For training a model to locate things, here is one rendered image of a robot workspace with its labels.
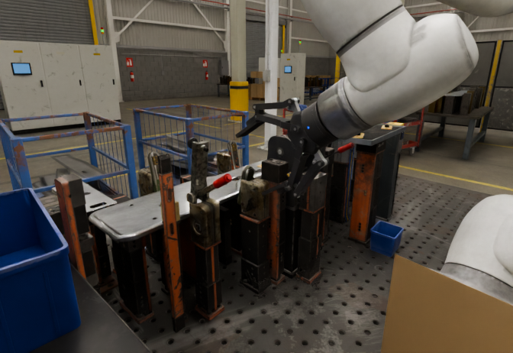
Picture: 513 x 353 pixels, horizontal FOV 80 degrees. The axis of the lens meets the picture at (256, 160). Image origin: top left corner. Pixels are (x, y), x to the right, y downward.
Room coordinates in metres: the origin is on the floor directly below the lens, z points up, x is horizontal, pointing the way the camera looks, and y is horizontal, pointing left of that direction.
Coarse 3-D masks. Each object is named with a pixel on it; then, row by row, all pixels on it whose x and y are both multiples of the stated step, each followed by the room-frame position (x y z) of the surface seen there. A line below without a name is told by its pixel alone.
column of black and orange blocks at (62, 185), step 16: (64, 176) 0.53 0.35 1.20; (64, 192) 0.50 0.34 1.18; (80, 192) 0.52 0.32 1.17; (64, 208) 0.51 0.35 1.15; (80, 208) 0.52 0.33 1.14; (64, 224) 0.52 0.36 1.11; (80, 224) 0.52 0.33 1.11; (80, 240) 0.51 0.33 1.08; (80, 256) 0.51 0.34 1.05; (80, 272) 0.50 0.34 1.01; (96, 288) 0.52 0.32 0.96
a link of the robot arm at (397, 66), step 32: (384, 32) 0.41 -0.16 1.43; (416, 32) 0.40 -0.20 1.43; (448, 32) 0.38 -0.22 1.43; (352, 64) 0.44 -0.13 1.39; (384, 64) 0.41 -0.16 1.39; (416, 64) 0.39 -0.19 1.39; (448, 64) 0.38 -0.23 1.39; (352, 96) 0.45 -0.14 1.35; (384, 96) 0.41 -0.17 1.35; (416, 96) 0.40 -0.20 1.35
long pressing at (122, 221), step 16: (208, 176) 1.09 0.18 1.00; (240, 176) 1.10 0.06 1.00; (256, 176) 1.09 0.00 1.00; (176, 192) 0.94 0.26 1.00; (224, 192) 0.94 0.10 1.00; (112, 208) 0.82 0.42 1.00; (128, 208) 0.82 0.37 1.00; (144, 208) 0.82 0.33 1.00; (160, 208) 0.82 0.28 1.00; (96, 224) 0.73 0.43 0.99; (112, 224) 0.72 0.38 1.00; (128, 224) 0.72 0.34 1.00; (144, 224) 0.72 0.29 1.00; (160, 224) 0.72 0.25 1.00; (128, 240) 0.66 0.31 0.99
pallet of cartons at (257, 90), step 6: (252, 72) 15.39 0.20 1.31; (258, 72) 15.12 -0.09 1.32; (252, 84) 15.39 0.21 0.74; (258, 84) 15.24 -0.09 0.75; (264, 84) 14.85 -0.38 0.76; (252, 90) 15.39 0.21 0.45; (258, 90) 15.11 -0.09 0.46; (264, 90) 14.85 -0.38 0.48; (252, 96) 15.39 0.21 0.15; (258, 96) 15.11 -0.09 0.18; (264, 96) 14.86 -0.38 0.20
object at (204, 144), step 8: (192, 144) 0.74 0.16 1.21; (200, 144) 0.74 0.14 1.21; (192, 152) 0.75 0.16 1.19; (200, 152) 0.74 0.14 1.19; (192, 160) 0.75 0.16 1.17; (200, 160) 0.74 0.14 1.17; (192, 168) 0.75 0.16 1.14; (200, 168) 0.75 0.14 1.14; (192, 176) 0.75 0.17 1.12; (200, 176) 0.75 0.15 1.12; (192, 184) 0.75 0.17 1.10; (200, 184) 0.75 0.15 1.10; (192, 192) 0.75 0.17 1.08
